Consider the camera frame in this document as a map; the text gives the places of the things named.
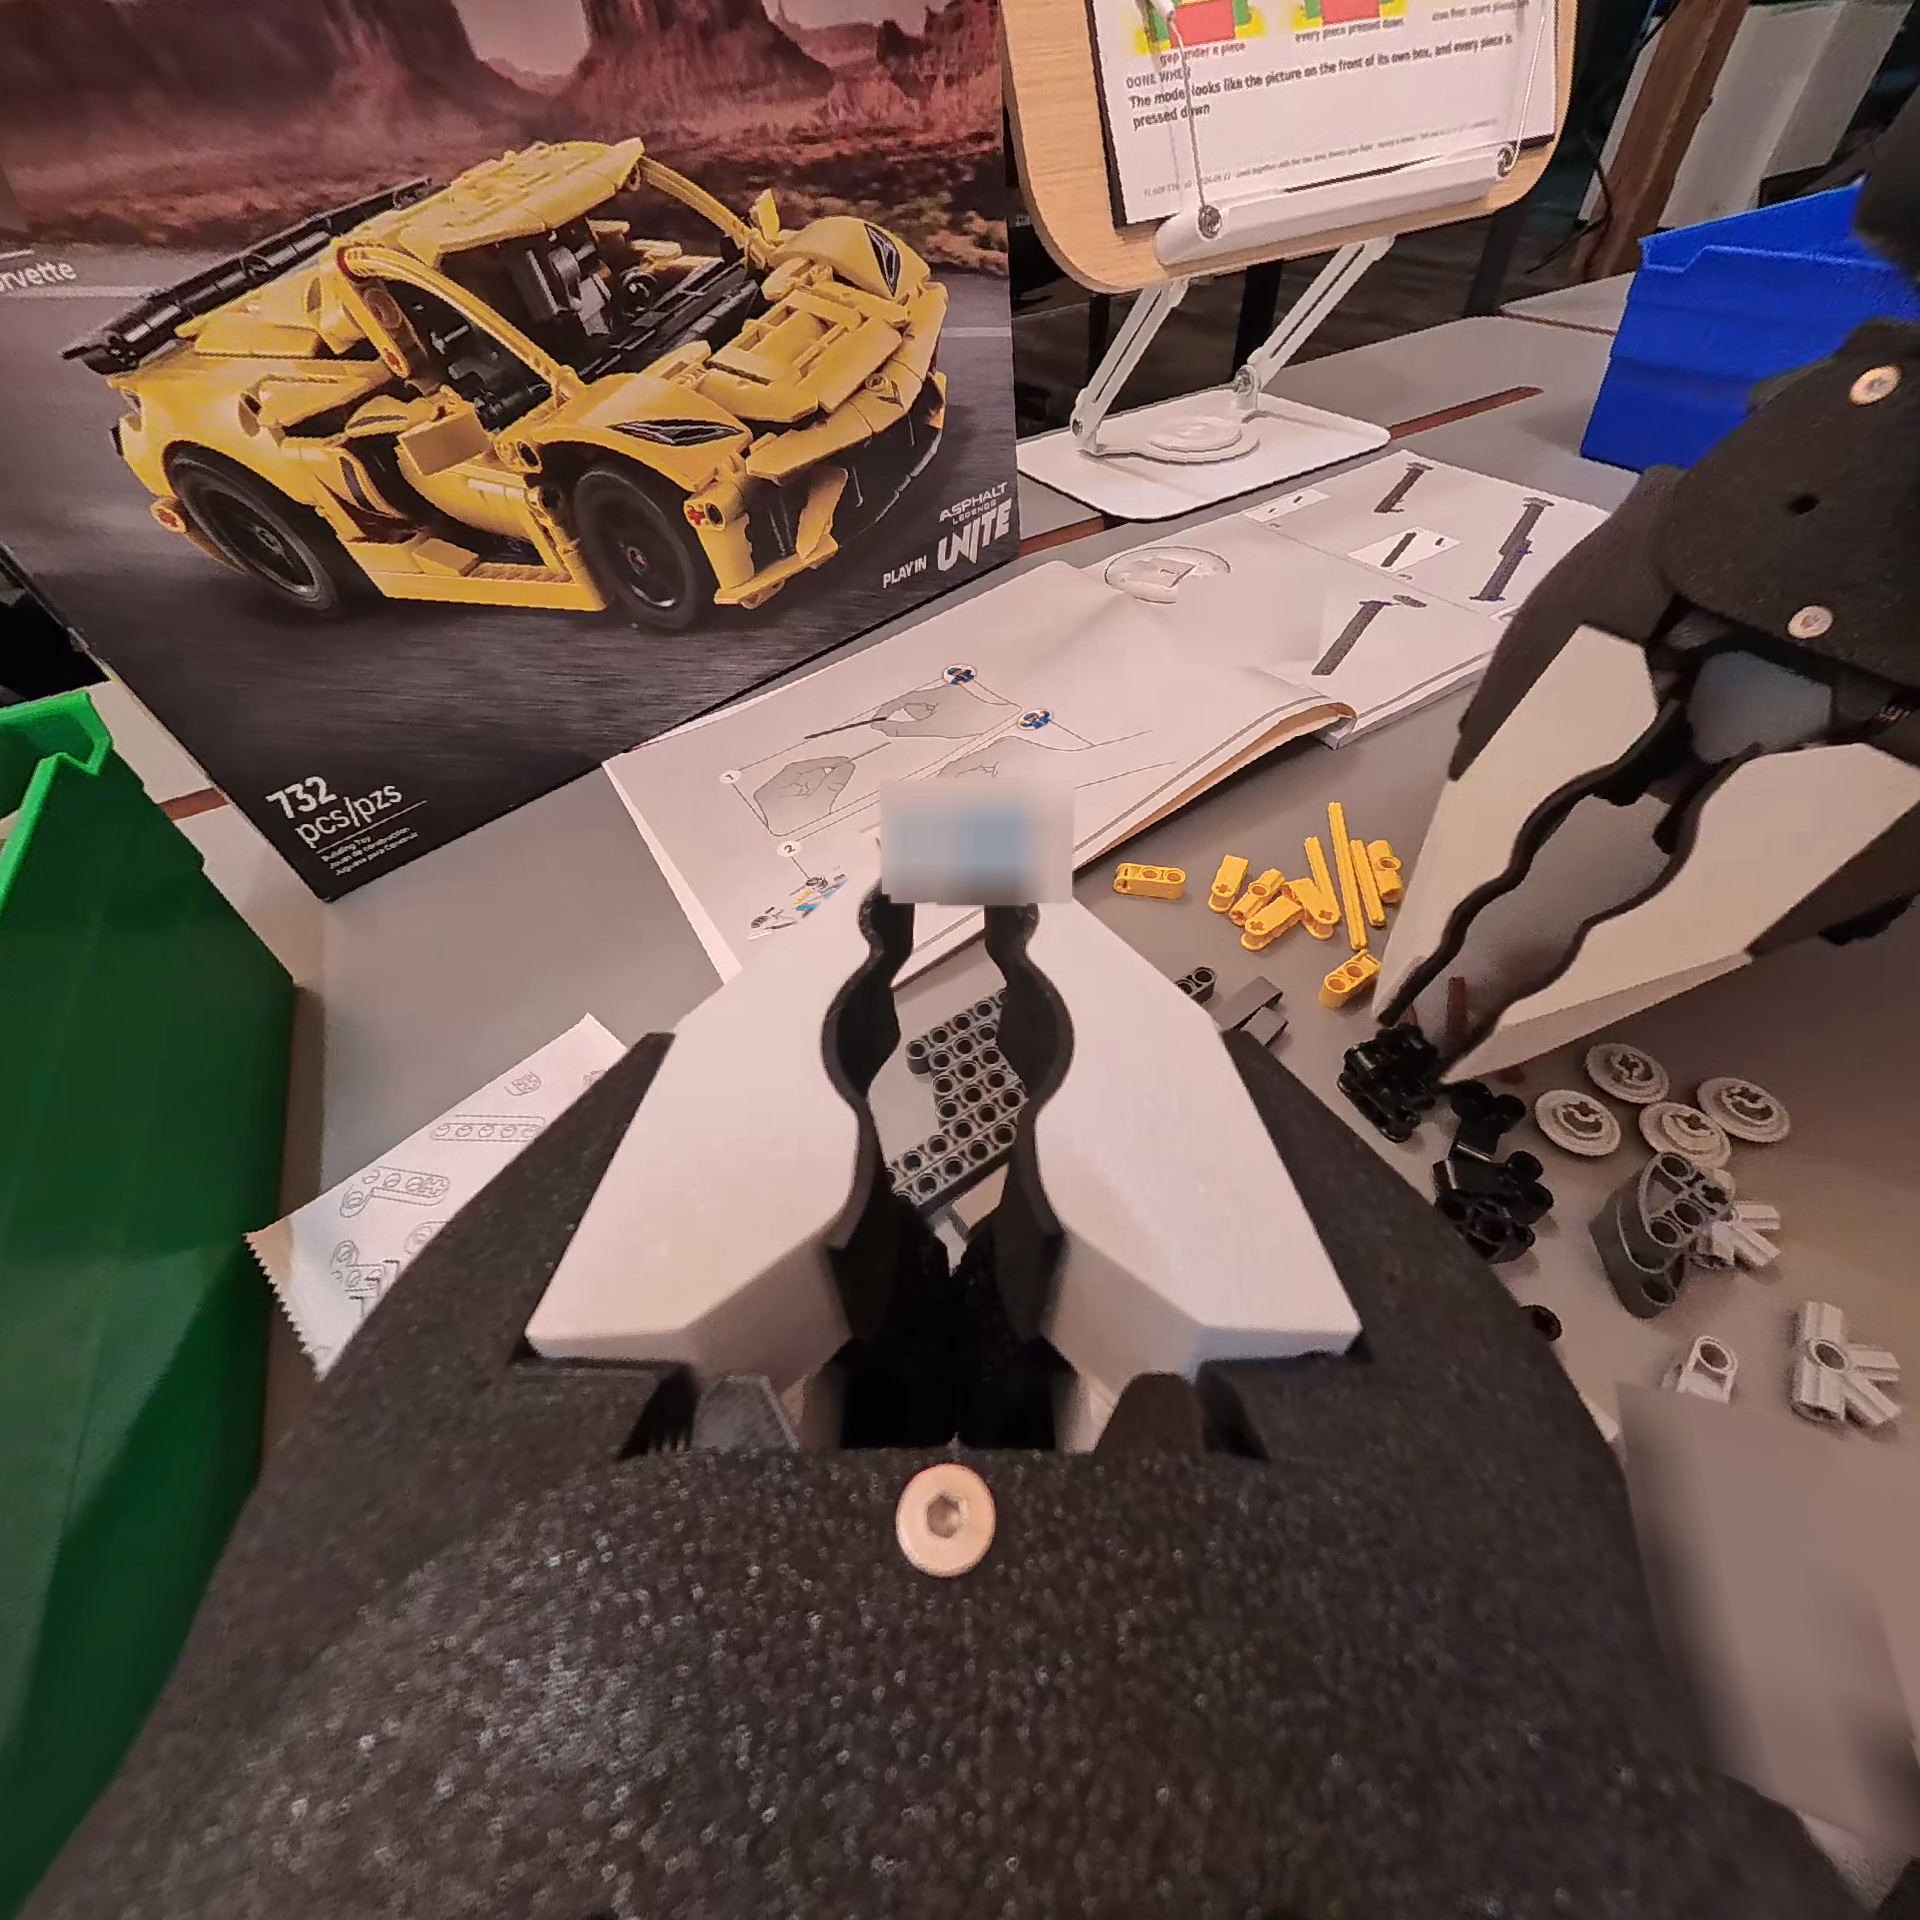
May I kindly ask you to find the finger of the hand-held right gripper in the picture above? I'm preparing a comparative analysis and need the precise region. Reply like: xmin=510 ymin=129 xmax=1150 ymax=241
xmin=1371 ymin=621 xmax=1665 ymax=1027
xmin=1442 ymin=738 xmax=1920 ymax=1085

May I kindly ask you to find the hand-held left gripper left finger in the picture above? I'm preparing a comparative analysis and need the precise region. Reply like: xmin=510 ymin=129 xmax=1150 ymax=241
xmin=526 ymin=891 xmax=921 ymax=1413

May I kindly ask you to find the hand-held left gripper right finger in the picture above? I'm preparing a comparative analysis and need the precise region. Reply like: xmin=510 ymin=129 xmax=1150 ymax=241
xmin=982 ymin=901 xmax=1365 ymax=1413

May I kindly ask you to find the blue plastic bin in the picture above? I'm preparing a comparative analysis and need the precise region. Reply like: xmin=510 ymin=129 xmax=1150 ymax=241
xmin=1581 ymin=187 xmax=1920 ymax=478

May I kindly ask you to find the row of dark grey lego beams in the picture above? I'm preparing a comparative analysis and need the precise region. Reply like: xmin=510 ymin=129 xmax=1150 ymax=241
xmin=885 ymin=990 xmax=1051 ymax=1217

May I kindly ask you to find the printed white paper bag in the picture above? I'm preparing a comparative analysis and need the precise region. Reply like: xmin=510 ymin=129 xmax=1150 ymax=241
xmin=247 ymin=1013 xmax=634 ymax=1375

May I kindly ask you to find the dark grey lego piece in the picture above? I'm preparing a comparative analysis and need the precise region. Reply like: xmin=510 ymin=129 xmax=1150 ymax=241
xmin=1641 ymin=1151 xmax=1737 ymax=1249
xmin=1611 ymin=1170 xmax=1711 ymax=1292
xmin=1593 ymin=1199 xmax=1682 ymax=1319

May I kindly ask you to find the black square lego connector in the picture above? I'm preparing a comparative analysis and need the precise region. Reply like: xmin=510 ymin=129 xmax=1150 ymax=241
xmin=1339 ymin=1027 xmax=1450 ymax=1143

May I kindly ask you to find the lego instruction booklet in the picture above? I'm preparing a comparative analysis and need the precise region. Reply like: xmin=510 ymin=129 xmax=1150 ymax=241
xmin=603 ymin=451 xmax=1614 ymax=993

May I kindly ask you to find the black lego set box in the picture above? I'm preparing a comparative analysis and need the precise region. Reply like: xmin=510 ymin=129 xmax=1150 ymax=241
xmin=0 ymin=0 xmax=1025 ymax=902

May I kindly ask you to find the white sign stand base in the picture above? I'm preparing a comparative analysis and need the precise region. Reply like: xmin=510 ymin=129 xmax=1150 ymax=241
xmin=1017 ymin=241 xmax=1397 ymax=529

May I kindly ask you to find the green plastic bin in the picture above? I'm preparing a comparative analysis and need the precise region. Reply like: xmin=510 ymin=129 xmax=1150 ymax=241
xmin=0 ymin=698 xmax=302 ymax=1920

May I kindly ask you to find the wooden instruction sign board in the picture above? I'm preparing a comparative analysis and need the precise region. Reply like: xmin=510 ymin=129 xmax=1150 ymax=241
xmin=1001 ymin=0 xmax=1580 ymax=297

